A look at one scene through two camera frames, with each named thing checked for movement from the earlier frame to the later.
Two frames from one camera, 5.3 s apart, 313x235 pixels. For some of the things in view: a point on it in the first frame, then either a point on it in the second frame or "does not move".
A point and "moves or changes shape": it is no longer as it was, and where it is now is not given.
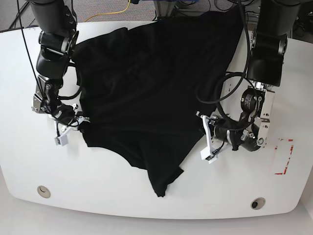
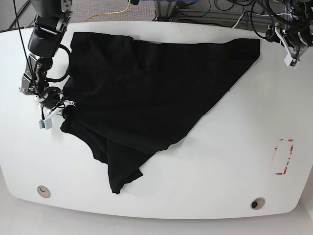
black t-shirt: x=146 y=91 moves or changes shape
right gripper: x=229 y=132 → x=300 y=35
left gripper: x=65 y=114 → x=54 y=97
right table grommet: x=257 y=203 does not move
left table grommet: x=44 y=191 does not move
